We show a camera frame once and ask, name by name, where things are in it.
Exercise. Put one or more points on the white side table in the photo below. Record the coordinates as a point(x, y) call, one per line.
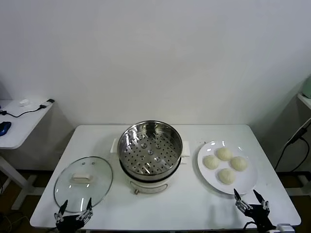
point(24, 126)

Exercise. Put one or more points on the white oval plate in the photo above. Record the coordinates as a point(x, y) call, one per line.
point(230, 187)

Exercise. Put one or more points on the blue computer mouse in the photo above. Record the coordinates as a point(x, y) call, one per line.
point(5, 128)

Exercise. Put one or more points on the glass pot lid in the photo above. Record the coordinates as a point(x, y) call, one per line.
point(97, 184)

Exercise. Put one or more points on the white shelf table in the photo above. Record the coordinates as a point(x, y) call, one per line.
point(305, 100)

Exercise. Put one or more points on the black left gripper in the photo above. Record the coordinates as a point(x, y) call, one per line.
point(69, 223)

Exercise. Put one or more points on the perforated steel steamer basket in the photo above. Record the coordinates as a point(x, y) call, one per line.
point(150, 145)

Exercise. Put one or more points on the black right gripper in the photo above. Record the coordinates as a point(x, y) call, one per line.
point(260, 214)

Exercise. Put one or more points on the white steamed baozi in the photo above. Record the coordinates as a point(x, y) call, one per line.
point(224, 154)
point(211, 162)
point(238, 163)
point(226, 176)

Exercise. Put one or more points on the white crumpled tissue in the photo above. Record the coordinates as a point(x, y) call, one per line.
point(25, 102)

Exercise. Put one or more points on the white electric pot base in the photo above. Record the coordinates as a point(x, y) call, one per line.
point(148, 185)

